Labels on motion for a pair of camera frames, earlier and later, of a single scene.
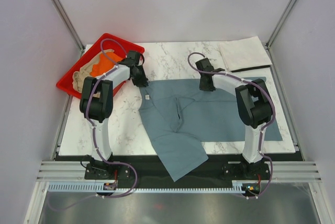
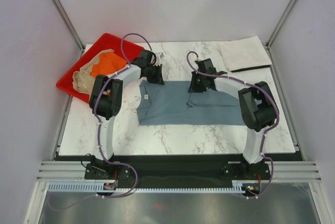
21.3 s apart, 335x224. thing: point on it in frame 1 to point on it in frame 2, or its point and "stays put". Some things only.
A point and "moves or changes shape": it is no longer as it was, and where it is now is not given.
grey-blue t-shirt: x=181 y=116 moves or changes shape
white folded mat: x=244 y=54 stays put
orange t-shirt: x=104 y=65 stays put
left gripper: x=143 y=82 to x=158 y=79
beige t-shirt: x=79 y=76 stays put
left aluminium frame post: x=57 y=2 stays put
